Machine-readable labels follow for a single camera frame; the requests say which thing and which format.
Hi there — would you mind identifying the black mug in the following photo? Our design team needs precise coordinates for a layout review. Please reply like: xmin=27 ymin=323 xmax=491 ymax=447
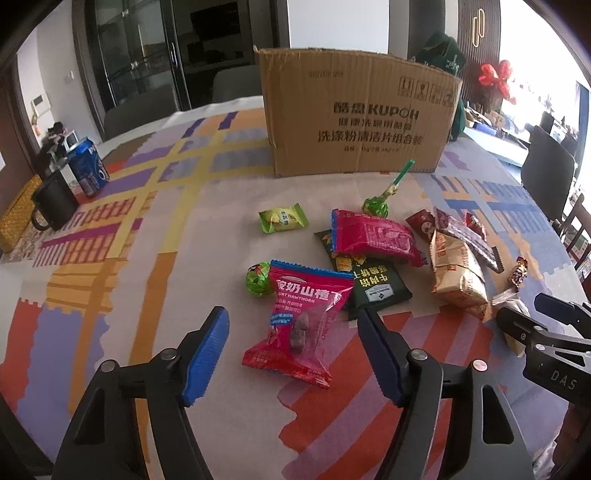
xmin=31 ymin=171 xmax=79 ymax=232

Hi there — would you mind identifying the green christmas knit bag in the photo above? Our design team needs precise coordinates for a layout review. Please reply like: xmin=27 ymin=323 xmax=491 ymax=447
xmin=411 ymin=31 xmax=467 ymax=141

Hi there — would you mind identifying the small red candy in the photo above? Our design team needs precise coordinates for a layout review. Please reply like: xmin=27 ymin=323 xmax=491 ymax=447
xmin=509 ymin=256 xmax=529 ymax=290

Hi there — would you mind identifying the red hawthorn snack bag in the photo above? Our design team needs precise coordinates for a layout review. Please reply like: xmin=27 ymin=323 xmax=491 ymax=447
xmin=242 ymin=260 xmax=355 ymax=388

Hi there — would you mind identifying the blue soda can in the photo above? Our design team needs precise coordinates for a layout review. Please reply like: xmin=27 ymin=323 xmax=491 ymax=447
xmin=67 ymin=137 xmax=110 ymax=197

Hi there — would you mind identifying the red bow decoration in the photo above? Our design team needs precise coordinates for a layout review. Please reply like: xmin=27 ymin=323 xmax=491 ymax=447
xmin=478 ymin=60 xmax=516 ymax=104

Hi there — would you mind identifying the dark green snack bag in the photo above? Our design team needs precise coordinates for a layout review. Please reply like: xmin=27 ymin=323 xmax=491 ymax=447
xmin=315 ymin=230 xmax=413 ymax=321

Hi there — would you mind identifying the yellow woven basket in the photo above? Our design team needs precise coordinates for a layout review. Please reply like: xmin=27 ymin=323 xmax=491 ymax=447
xmin=0 ymin=174 xmax=42 ymax=253

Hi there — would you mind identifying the green lollipop with stick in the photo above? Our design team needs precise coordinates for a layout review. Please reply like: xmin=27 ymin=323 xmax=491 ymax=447
xmin=362 ymin=159 xmax=415 ymax=219

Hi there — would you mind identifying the dark chair at right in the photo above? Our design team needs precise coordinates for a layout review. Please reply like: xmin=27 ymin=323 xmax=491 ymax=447
xmin=521 ymin=126 xmax=575 ymax=221

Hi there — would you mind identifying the grey dining chair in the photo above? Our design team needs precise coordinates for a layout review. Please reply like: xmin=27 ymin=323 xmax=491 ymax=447
xmin=212 ymin=65 xmax=263 ymax=103
xmin=104 ymin=85 xmax=178 ymax=140

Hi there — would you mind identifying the small red snack packet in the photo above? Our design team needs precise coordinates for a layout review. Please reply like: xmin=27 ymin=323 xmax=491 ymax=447
xmin=406 ymin=209 xmax=436 ymax=242

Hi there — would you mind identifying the green round candy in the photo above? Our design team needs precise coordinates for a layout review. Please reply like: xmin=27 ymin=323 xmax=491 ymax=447
xmin=245 ymin=262 xmax=273 ymax=297

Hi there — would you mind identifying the magenta snack bag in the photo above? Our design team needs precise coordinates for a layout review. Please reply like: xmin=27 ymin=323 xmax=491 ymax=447
xmin=331 ymin=209 xmax=428 ymax=267

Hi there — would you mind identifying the beige orange snack bag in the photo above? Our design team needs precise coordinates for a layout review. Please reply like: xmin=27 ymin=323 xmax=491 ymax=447
xmin=430 ymin=230 xmax=491 ymax=322

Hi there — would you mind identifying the maroon striped snack bar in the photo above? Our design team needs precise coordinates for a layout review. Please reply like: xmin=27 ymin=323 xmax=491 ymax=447
xmin=433 ymin=207 xmax=504 ymax=274

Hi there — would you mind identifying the small green snack packet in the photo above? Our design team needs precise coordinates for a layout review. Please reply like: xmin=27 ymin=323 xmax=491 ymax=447
xmin=259 ymin=203 xmax=308 ymax=234

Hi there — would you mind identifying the black glass cabinet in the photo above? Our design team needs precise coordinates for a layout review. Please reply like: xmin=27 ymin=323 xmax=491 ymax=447
xmin=71 ymin=0 xmax=290 ymax=128

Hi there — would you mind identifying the brown cardboard box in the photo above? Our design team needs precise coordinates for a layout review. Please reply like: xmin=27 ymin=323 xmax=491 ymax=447
xmin=257 ymin=48 xmax=462 ymax=177

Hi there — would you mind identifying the colourful patterned tablecloth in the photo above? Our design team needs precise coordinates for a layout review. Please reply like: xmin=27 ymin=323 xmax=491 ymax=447
xmin=0 ymin=94 xmax=588 ymax=480

